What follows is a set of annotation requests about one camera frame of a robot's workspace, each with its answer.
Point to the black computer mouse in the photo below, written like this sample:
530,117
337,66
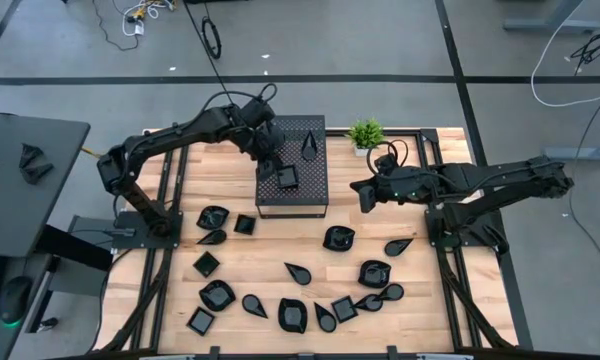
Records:
14,297

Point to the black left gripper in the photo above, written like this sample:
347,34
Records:
266,140

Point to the black square mini plate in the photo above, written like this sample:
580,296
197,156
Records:
244,224
288,177
344,309
206,264
200,320

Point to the green plant in white pot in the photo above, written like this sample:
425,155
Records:
366,134

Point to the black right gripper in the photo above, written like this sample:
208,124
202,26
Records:
405,185

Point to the black desk leg base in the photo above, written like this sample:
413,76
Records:
80,260

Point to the black perforated metal shelf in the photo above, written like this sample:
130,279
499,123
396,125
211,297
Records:
305,195

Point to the dark grey desk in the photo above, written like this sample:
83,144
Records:
10,210

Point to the black teardrop mini plate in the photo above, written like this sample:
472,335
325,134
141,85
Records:
309,150
396,247
372,303
301,275
215,237
394,291
252,303
327,321

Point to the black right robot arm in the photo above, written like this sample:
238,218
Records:
480,175

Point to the grey desk foot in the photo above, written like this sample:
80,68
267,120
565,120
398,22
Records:
580,153
550,24

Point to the black angular plastic part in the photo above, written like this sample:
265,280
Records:
36,173
29,154

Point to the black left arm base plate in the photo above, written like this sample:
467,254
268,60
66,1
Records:
127,240

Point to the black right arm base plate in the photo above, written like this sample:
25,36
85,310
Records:
434,241

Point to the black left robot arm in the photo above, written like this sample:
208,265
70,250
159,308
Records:
180,131

